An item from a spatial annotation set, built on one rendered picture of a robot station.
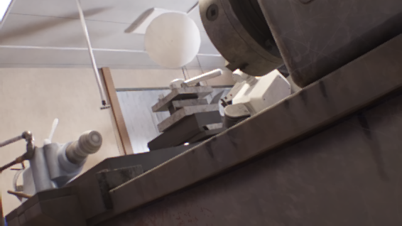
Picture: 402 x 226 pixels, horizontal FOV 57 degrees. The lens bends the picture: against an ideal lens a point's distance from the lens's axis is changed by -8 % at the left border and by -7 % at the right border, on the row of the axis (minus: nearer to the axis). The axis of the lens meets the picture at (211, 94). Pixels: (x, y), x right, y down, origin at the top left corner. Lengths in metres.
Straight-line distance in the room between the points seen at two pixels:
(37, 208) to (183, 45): 4.30
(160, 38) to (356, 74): 4.67
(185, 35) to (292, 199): 4.58
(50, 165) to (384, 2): 1.39
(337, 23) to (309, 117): 0.13
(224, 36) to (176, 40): 4.25
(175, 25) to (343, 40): 4.60
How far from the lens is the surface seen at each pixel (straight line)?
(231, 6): 0.81
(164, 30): 5.09
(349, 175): 0.54
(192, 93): 1.38
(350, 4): 0.54
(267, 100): 1.90
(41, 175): 1.65
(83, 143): 1.47
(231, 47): 0.83
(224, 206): 0.67
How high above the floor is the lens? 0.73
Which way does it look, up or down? 15 degrees up
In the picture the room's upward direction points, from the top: 20 degrees counter-clockwise
